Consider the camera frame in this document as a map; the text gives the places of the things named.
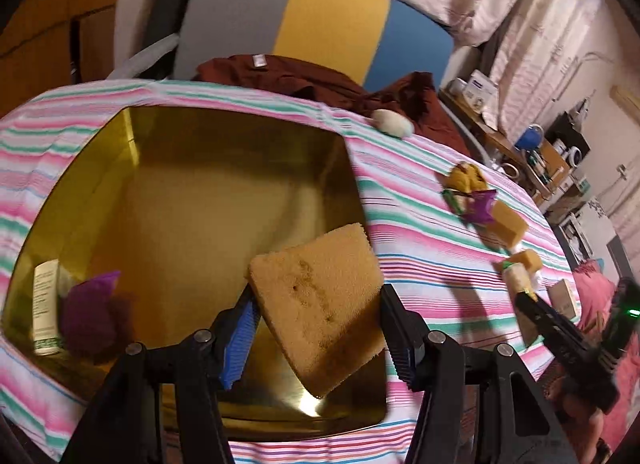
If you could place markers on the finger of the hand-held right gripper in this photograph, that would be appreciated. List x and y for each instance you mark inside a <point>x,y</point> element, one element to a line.
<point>550,324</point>

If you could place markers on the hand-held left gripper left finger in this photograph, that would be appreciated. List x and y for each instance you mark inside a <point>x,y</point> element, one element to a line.
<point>240,339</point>

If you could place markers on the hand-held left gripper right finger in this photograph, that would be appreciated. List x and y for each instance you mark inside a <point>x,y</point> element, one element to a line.
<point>401,350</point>

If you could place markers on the pale yellow snack packet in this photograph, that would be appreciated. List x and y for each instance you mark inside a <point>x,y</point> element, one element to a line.
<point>517,280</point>

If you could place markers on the yellow sponge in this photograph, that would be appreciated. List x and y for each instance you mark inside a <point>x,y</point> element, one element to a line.
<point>529,260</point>
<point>315,299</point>
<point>507,226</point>

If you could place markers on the purple snack packet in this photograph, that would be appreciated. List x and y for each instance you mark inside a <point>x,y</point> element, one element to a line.
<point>92,316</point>
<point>479,206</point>

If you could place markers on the gold tin box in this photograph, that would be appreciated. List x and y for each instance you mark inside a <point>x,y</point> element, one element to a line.
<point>200,183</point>

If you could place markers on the person's right forearm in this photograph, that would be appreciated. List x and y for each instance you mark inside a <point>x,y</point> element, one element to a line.
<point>582,424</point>

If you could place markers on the cream box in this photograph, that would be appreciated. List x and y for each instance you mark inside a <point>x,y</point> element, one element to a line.
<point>562,296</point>

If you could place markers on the pink cushion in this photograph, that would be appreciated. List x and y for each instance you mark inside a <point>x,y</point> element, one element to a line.
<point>600,294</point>

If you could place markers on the striped bed sheet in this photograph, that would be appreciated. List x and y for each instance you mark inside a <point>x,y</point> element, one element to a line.
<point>425,269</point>

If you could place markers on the green snack packet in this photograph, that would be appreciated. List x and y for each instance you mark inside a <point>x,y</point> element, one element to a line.
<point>454,200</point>

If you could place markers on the cardboard box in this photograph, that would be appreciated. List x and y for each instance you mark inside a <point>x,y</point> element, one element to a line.
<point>552,163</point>

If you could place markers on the yellow crumpled wrapper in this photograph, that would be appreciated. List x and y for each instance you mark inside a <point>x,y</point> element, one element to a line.
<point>467,177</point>

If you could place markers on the white round device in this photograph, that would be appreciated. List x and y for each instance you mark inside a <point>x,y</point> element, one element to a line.
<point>575,153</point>

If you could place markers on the wooden desk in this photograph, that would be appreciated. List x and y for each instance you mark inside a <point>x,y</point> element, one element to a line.
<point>505,143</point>

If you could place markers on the blue mug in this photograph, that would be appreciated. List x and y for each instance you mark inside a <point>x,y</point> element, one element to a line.
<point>530,136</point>

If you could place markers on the white tube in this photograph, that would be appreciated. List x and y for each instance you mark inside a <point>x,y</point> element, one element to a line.
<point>45,304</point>

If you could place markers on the white wrapped bun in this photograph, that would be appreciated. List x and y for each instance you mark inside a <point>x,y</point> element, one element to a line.
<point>392,122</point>

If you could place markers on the air conditioner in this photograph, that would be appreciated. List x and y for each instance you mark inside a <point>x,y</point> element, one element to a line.
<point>627,98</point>

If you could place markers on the white and blue box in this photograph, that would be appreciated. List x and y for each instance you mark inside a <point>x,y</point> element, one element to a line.
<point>477,86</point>

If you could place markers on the white cup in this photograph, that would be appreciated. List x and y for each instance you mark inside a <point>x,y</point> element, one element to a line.
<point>455,86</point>

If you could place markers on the dark red garment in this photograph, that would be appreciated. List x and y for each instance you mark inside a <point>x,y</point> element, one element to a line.
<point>310,78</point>

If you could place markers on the grey yellow blue chair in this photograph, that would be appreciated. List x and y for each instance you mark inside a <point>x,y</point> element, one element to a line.
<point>325,18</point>

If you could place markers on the wooden wardrobe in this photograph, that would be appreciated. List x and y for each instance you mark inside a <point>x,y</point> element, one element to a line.
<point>55,18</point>

